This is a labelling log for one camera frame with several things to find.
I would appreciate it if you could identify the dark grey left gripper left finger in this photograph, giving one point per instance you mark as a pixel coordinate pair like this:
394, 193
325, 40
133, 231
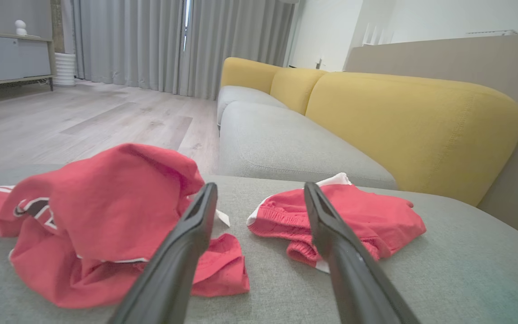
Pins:
173, 270

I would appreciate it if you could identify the red basketball shorts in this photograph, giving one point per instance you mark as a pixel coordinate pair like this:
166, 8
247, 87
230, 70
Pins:
376, 216

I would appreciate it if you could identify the grey sofa seat cushion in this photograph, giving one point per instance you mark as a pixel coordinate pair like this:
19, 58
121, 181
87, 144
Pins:
241, 96
286, 144

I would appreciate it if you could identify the white ribbed plant pot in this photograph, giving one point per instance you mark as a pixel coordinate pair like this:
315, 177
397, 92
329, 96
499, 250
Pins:
64, 69

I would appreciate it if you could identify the large grey sofa chaise seat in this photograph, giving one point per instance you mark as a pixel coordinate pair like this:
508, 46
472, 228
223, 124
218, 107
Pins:
466, 270

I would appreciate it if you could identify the wood and grey TV cabinet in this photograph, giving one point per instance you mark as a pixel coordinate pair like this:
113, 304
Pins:
2, 58

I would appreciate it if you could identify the grey pleated curtains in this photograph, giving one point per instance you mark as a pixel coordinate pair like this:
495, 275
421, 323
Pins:
128, 45

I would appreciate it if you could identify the red Bulls basketball jersey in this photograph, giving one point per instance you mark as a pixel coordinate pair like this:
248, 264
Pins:
106, 202

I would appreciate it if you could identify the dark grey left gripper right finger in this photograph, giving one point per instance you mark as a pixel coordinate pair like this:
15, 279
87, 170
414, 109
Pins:
349, 270

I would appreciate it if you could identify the large yellow sofa back cushion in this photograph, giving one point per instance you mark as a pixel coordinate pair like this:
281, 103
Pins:
412, 130

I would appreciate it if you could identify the small white ornament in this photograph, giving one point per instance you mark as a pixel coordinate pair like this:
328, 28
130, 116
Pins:
20, 28

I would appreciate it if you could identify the small yellow sofa back cushion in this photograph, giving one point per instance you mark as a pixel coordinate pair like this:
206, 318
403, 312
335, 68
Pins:
295, 87

